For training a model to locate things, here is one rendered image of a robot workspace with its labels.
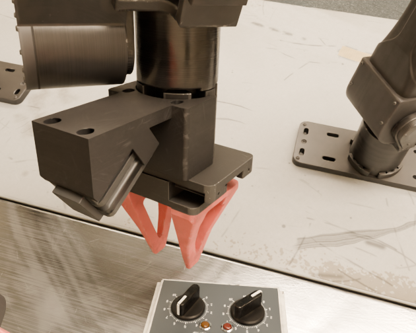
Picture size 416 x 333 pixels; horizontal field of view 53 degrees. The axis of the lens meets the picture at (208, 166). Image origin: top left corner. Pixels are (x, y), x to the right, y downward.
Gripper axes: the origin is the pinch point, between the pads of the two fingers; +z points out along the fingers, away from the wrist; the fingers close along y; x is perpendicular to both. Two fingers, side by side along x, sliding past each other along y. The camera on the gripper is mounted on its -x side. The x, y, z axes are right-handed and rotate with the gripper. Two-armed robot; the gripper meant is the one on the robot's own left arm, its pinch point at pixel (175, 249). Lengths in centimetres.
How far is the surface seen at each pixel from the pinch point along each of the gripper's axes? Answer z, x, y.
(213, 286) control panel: 7.3, 5.1, 1.1
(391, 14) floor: -3, 216, -22
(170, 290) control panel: 7.4, 2.2, -2.2
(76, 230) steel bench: 7.2, 3.9, -17.2
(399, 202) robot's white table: 2.9, 26.2, 14.4
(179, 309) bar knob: 6.1, -0.4, 0.7
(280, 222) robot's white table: 5.1, 16.9, 3.2
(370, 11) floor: -3, 213, -32
